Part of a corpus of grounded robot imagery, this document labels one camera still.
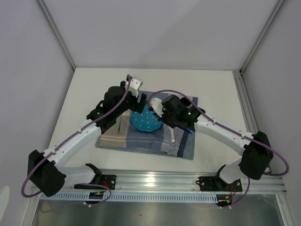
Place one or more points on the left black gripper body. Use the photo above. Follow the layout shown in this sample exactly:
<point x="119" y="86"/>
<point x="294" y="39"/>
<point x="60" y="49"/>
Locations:
<point x="130" y="102"/>

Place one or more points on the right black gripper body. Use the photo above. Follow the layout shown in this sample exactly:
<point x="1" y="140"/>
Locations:
<point x="169" y="119"/>

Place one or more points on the purple teal fork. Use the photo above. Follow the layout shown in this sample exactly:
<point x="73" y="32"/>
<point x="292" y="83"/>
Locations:
<point x="119" y="126"/>

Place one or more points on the white ceramic spoon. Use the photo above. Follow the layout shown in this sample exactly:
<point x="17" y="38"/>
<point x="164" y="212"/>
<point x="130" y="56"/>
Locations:
<point x="172" y="134"/>

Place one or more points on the teal dotted plate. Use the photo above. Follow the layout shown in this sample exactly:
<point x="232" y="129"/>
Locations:
<point x="145" y="121"/>

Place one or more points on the blue beige checked cloth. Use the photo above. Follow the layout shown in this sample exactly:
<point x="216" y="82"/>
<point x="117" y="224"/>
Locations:
<point x="157" y="142"/>

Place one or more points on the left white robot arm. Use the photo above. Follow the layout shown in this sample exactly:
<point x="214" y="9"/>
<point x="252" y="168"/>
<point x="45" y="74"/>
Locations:
<point x="47" y="170"/>

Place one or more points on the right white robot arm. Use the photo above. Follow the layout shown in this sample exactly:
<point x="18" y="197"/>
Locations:
<point x="253" y="148"/>

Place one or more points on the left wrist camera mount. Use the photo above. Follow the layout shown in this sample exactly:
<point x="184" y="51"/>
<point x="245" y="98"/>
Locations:
<point x="133" y="85"/>

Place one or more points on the right aluminium frame post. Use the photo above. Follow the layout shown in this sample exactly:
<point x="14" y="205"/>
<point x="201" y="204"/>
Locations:
<point x="280" y="4"/>

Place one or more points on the aluminium frame post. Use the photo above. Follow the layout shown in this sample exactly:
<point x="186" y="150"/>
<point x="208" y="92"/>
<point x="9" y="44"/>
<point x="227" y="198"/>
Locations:
<point x="280" y="4"/>
<point x="55" y="32"/>

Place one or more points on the aluminium mounting rail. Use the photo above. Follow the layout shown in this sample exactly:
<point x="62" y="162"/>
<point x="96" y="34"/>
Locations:
<point x="135" y="181"/>

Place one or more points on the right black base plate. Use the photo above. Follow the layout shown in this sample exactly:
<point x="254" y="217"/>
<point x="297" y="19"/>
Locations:
<point x="211" y="183"/>

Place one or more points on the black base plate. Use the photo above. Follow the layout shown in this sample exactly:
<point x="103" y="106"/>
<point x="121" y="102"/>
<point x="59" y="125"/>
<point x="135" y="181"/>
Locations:
<point x="104" y="180"/>
<point x="211" y="183"/>

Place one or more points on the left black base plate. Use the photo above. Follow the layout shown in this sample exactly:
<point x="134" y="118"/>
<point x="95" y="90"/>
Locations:
<point x="104" y="180"/>

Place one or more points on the white slotted cable duct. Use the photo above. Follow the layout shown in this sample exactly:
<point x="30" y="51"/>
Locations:
<point x="131" y="197"/>

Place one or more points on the left aluminium frame post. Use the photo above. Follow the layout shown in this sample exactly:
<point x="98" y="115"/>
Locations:
<point x="55" y="32"/>

